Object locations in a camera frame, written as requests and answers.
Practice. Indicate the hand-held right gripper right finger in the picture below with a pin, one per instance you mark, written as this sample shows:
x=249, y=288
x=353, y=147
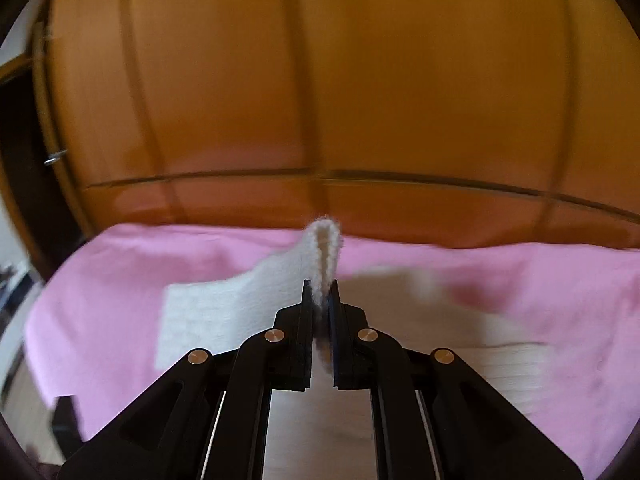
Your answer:
x=336, y=325

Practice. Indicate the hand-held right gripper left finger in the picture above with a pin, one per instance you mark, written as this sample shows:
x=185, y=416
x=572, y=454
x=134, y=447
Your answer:
x=304, y=325

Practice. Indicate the white knit sweater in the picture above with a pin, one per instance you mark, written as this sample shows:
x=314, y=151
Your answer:
x=235, y=305

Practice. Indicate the pink bed blanket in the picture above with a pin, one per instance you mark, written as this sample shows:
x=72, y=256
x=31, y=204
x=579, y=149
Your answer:
x=525, y=300

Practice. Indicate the wooden wardrobe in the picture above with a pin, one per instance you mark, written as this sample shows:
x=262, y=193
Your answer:
x=320, y=85

